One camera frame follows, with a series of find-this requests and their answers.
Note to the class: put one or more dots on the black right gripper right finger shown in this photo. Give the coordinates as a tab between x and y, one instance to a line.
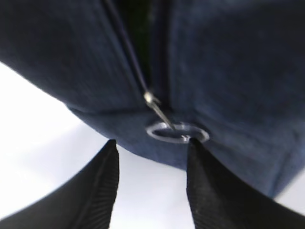
218	199

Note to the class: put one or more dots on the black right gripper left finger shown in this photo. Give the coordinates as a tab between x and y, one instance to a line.
84	202

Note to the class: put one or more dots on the dark blue lunch bag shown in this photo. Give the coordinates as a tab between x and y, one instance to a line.
235	68

